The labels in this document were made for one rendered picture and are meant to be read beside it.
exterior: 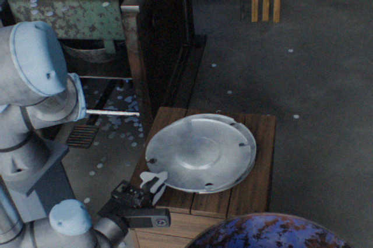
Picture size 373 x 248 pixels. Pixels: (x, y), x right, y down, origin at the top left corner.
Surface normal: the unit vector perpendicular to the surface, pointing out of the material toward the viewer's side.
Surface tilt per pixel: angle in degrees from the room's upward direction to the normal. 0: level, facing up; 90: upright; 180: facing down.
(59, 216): 5
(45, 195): 90
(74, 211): 5
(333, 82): 0
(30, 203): 90
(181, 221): 90
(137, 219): 88
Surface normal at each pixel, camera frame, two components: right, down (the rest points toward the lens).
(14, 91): 0.28, 0.75
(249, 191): -0.07, -0.74
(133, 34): -0.18, 0.67
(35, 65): 0.26, 0.26
